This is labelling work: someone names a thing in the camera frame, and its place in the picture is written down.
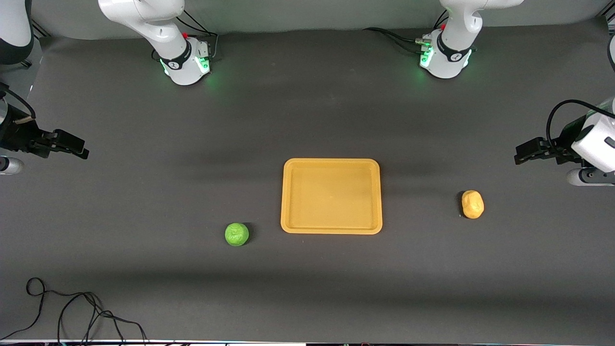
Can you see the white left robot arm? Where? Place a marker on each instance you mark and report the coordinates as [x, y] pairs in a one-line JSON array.
[[454, 45]]

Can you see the dark grey table mat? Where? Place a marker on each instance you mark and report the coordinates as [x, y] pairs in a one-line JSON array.
[[144, 192]]

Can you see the yellow potato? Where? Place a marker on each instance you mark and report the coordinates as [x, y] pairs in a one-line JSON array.
[[473, 204]]

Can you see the aluminium frame rail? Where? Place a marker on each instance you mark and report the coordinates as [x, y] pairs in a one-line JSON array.
[[41, 30]]

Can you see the yellow plastic tray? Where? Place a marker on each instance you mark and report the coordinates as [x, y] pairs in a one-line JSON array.
[[331, 197]]

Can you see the green apple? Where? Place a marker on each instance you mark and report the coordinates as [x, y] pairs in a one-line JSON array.
[[237, 234]]

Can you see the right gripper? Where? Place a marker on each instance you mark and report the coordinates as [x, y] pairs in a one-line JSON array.
[[20, 135]]

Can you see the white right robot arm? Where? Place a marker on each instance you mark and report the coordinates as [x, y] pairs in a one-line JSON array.
[[158, 29]]

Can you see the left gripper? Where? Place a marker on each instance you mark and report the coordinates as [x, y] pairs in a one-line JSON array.
[[563, 144]]

